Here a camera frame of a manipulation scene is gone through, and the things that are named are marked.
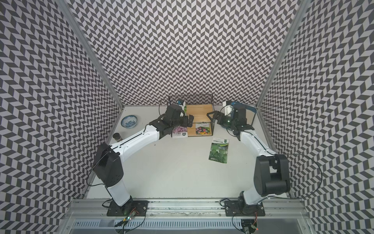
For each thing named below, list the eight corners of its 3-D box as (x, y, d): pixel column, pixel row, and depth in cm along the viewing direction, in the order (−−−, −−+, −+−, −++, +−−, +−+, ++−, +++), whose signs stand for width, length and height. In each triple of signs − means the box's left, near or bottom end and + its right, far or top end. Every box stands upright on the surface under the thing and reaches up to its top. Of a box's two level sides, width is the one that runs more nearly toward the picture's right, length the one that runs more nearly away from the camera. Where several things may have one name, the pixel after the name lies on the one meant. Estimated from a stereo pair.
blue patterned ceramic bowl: (122, 125, 109) (118, 120, 103) (134, 118, 114) (131, 112, 108) (126, 131, 106) (123, 125, 100) (139, 122, 111) (136, 117, 105)
